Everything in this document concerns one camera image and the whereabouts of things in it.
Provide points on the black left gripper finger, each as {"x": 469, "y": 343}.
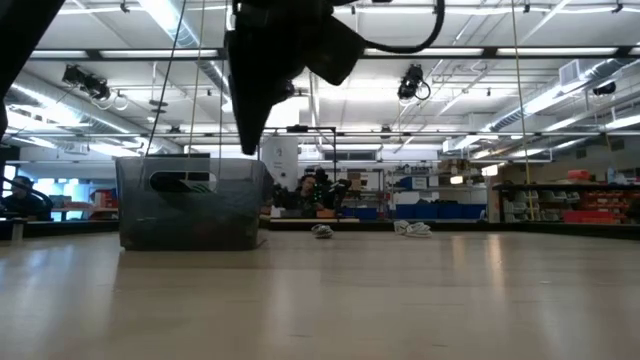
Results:
{"x": 252, "y": 100}

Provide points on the translucent grey plastic bin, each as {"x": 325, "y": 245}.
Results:
{"x": 200, "y": 225}

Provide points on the person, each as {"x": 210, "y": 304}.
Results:
{"x": 306, "y": 187}
{"x": 22, "y": 202}

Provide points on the background black robot arms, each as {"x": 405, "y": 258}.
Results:
{"x": 340, "y": 187}

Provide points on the blue storage bin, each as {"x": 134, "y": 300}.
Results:
{"x": 405, "y": 211}
{"x": 362, "y": 213}
{"x": 474, "y": 211}
{"x": 427, "y": 211}
{"x": 450, "y": 211}

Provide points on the red storage crate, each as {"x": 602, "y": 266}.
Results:
{"x": 106, "y": 198}

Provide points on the red box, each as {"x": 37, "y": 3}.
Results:
{"x": 580, "y": 175}

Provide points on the red storage bin stack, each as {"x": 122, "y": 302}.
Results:
{"x": 595, "y": 216}

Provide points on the black background rig frame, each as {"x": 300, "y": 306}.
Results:
{"x": 300, "y": 129}

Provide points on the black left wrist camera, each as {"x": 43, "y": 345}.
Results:
{"x": 335, "y": 50}

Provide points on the black ceiling-mounted camera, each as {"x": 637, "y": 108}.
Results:
{"x": 411, "y": 80}
{"x": 87, "y": 82}
{"x": 604, "y": 88}

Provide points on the overhead light bar frame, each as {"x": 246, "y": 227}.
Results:
{"x": 490, "y": 51}

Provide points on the black aluminium table frame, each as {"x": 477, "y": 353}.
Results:
{"x": 450, "y": 226}

